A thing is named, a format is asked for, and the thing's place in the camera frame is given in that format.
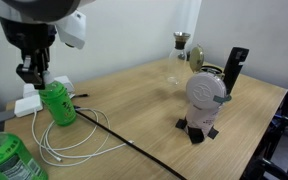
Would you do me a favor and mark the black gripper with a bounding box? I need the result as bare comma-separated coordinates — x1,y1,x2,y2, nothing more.
0,14,58,91

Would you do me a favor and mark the small green tea bottle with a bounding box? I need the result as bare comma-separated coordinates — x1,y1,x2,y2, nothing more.
38,70,78,128

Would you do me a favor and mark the large green plastic bottle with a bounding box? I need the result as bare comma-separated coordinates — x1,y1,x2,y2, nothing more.
0,119,49,180

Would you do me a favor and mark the white rectangular hub box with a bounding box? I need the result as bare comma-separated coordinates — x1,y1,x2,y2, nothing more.
22,75,76,99

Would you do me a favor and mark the white power adapter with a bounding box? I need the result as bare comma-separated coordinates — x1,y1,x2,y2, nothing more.
13,94,44,118

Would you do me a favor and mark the small black connector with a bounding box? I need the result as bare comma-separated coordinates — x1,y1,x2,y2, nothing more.
71,93,90,100

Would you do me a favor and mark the glass carafe with metal stopper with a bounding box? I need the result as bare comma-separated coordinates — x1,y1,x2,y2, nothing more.
166,31,192,86

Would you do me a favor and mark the metal can with hinged lid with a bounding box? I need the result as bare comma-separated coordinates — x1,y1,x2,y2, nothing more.
188,44,226,81

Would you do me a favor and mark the white canister with black feet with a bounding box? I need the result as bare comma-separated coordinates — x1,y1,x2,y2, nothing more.
174,71,233,145

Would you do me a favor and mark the black chair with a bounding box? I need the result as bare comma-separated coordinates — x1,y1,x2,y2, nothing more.
240,73,288,180

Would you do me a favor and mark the white charging cable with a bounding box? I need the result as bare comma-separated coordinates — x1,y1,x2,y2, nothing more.
30,107,135,168

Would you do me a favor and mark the black cable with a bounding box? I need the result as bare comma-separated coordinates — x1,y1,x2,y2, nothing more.
73,105,188,180

